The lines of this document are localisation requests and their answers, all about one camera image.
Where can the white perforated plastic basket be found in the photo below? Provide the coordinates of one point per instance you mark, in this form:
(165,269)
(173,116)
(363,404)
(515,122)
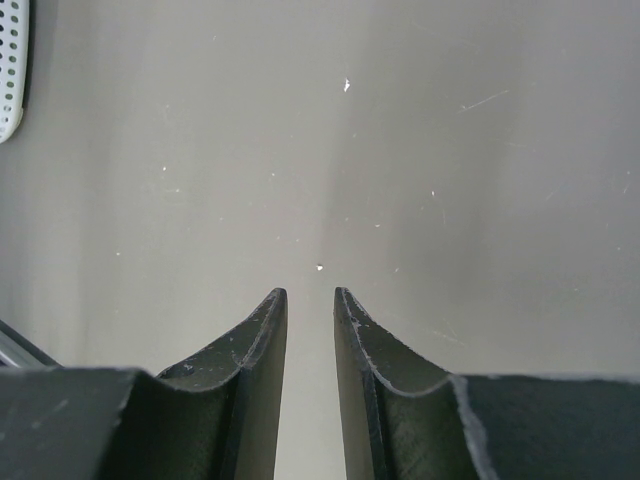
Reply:
(15,40)

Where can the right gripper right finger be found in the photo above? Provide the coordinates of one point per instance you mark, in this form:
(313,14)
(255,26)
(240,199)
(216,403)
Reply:
(404,417)

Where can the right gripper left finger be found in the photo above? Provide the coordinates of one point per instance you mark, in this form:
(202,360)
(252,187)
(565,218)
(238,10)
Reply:
(213,415)

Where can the aluminium frame rail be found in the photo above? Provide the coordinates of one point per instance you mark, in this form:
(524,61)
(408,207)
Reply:
(18,352)

